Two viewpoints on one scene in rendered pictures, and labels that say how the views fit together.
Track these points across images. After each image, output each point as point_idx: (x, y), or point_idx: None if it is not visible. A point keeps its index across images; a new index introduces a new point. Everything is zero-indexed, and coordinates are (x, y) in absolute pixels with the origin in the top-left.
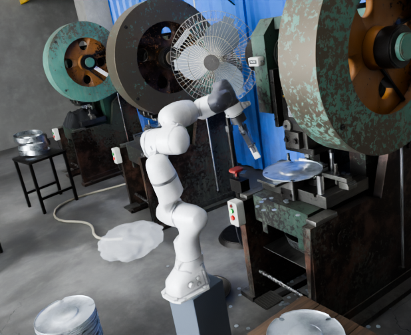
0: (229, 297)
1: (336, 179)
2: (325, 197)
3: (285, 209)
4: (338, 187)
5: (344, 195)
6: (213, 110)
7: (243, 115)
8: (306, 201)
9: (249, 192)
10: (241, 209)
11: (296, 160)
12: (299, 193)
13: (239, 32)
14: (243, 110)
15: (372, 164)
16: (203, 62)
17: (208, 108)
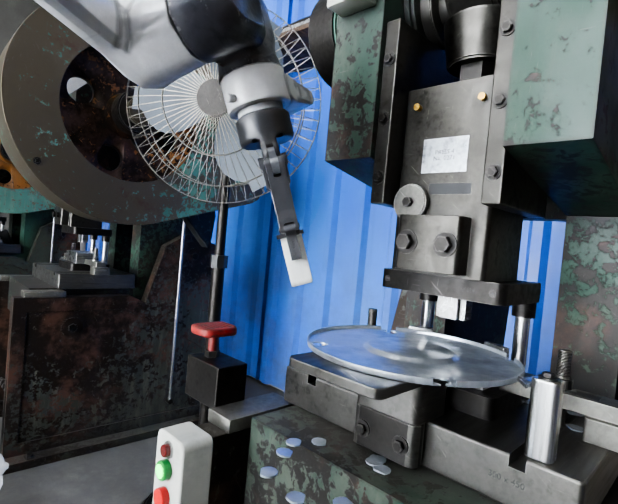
0: None
1: (568, 408)
2: (581, 482)
3: (383, 503)
4: (582, 441)
5: (607, 474)
6: (182, 21)
7: (287, 117)
8: (462, 477)
9: (239, 408)
10: (202, 467)
11: (402, 330)
12: (434, 439)
13: (288, 51)
14: (289, 97)
15: None
16: (197, 94)
17: (161, 14)
